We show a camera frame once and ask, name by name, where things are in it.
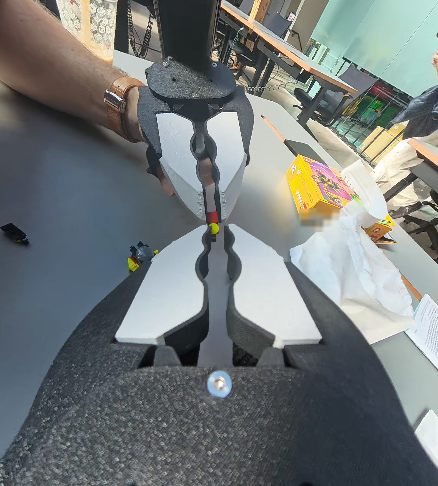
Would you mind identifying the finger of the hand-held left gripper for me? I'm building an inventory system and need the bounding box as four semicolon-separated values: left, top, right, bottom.
207;113;247;222
156;112;208;221

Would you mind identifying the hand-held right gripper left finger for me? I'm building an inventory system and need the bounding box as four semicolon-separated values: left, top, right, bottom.
115;226;212;346

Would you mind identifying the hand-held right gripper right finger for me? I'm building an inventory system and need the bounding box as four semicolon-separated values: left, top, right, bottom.
224;224;323;348

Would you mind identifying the black red yellow lego build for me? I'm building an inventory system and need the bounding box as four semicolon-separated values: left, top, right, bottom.
126;242;159;272

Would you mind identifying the torn printed white paper bag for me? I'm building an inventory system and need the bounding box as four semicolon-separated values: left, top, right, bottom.
289;160;417;346

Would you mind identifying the person's left forearm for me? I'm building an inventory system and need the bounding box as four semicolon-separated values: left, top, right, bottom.
0;0;117;126

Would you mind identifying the colourful cardboard lego box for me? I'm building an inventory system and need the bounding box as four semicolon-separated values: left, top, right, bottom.
286;154;396;245

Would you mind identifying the black yellow lego slope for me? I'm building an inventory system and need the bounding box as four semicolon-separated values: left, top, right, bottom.
0;223;30;245

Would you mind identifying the person's left hand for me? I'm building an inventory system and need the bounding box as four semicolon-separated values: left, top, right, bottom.
126;84;178;198

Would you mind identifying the long wood edged desk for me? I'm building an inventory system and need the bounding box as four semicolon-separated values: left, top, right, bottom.
219;0;360;122

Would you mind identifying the black office chair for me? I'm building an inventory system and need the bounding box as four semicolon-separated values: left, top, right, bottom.
294;65;379;126
392;198;438;262

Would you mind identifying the clear plastic cup with straw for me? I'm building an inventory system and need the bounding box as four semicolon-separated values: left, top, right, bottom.
56;0;119;61

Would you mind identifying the black coiled cable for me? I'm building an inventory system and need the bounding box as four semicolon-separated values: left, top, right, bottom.
128;0;155;60

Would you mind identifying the orange strap wristwatch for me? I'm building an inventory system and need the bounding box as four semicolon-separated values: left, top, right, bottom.
103;75;147;143

